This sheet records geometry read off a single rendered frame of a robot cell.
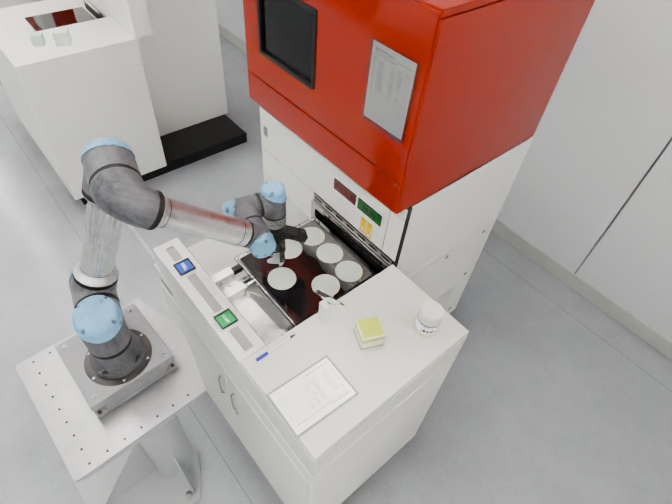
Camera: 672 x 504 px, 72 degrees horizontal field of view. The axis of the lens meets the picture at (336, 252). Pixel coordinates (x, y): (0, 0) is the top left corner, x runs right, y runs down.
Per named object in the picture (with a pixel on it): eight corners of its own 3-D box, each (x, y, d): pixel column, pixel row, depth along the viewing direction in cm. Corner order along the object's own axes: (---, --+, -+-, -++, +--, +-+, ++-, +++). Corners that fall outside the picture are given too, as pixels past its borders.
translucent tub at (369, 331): (375, 326, 145) (378, 314, 140) (383, 347, 140) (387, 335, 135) (352, 331, 143) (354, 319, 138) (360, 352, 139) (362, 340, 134)
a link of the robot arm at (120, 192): (111, 190, 95) (287, 238, 131) (102, 159, 101) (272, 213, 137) (88, 232, 99) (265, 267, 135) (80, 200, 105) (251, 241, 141)
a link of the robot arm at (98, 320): (89, 364, 127) (72, 338, 117) (82, 326, 134) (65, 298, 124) (135, 347, 131) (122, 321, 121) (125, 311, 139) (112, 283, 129)
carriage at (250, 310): (229, 275, 169) (228, 270, 167) (289, 345, 151) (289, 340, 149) (209, 285, 165) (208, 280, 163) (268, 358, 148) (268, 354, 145)
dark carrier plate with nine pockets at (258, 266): (314, 220, 185) (314, 219, 184) (373, 274, 168) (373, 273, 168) (239, 259, 168) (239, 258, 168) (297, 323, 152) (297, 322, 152)
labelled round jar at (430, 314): (424, 313, 150) (431, 296, 143) (441, 328, 146) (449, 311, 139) (409, 325, 146) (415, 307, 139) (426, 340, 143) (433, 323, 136)
